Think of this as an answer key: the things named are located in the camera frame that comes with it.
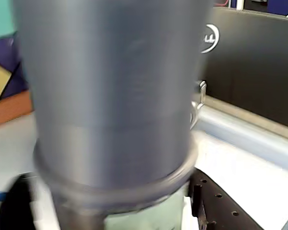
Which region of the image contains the black monitor with logo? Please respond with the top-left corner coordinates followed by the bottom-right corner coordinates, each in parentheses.
top-left (199, 6), bottom-right (288, 138)

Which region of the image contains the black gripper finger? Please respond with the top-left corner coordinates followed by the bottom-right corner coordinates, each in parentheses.
top-left (190, 169), bottom-right (288, 230)
top-left (0, 173), bottom-right (60, 230)

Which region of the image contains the silver metal clip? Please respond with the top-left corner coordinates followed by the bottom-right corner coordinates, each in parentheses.
top-left (191, 80), bottom-right (207, 129)

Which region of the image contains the blue plastic board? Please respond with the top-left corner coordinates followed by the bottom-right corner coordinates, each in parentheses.
top-left (194, 105), bottom-right (288, 172)

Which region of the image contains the grey salt shaker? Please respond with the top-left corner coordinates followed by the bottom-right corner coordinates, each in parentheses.
top-left (14, 0), bottom-right (216, 230)

